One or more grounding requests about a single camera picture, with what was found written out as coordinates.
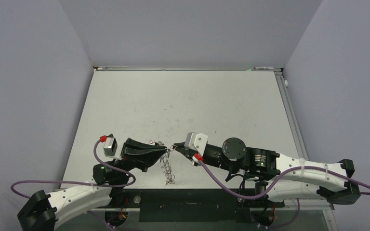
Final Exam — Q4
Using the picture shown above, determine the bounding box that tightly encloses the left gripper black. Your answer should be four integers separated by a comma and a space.
115, 138, 167, 176

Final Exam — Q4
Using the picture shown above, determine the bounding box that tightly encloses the large perforated metal keyring disc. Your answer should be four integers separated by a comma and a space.
159, 144, 176, 185

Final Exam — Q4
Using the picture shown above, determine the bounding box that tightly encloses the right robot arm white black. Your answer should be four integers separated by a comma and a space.
174, 133, 361, 206

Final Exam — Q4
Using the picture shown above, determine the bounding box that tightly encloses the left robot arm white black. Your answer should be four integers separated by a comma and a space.
17, 134, 168, 231

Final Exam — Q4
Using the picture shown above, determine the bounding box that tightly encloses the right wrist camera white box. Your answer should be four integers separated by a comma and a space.
184, 132, 208, 155

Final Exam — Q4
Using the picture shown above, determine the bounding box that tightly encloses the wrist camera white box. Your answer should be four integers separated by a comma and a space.
184, 132, 208, 155
103, 134, 122, 160

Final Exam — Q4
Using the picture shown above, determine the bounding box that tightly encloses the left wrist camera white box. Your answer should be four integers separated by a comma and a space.
103, 134, 122, 160

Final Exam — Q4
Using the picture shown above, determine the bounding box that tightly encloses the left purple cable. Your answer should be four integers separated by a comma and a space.
11, 135, 137, 231

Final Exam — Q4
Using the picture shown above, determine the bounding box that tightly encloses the aluminium rail back edge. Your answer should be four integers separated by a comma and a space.
93, 66, 282, 72

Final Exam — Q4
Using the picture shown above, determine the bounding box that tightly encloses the aluminium rail edge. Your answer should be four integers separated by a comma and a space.
93, 66, 282, 72
274, 68, 310, 161

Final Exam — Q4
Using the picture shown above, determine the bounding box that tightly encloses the aluminium rail right edge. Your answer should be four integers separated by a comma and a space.
274, 68, 310, 161

